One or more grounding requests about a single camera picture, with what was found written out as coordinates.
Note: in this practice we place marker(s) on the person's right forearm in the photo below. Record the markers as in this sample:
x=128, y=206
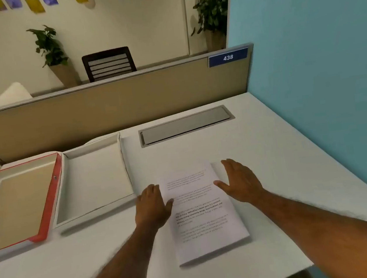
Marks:
x=326, y=236

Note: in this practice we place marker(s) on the person's right hand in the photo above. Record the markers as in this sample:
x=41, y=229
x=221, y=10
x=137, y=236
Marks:
x=243, y=183

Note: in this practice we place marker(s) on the white document tray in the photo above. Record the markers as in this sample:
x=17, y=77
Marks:
x=96, y=183

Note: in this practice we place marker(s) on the person's right thumb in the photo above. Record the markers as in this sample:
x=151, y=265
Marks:
x=221, y=185

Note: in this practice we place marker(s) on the potted green plant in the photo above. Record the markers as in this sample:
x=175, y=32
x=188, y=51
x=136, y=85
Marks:
x=51, y=51
x=213, y=7

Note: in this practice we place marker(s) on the stack of printed white paper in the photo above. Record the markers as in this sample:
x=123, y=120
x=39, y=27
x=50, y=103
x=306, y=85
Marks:
x=206, y=220

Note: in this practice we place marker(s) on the person's left thumb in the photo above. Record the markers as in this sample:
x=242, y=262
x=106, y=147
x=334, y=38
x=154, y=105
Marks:
x=170, y=204

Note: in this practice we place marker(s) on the person's left forearm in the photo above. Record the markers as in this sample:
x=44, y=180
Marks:
x=119, y=270

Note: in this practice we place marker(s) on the black slatted chair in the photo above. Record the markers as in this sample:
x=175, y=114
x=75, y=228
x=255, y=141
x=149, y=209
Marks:
x=109, y=65

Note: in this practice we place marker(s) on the blue number plate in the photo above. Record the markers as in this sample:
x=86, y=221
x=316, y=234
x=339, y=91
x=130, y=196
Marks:
x=228, y=57

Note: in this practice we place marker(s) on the person's left hand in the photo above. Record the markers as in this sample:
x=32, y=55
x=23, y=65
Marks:
x=150, y=210

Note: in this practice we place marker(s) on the red-rimmed document tray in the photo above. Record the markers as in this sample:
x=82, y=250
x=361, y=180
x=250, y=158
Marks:
x=15, y=202

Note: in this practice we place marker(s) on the beige desk partition panel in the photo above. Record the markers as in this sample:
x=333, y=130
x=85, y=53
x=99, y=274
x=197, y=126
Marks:
x=100, y=107

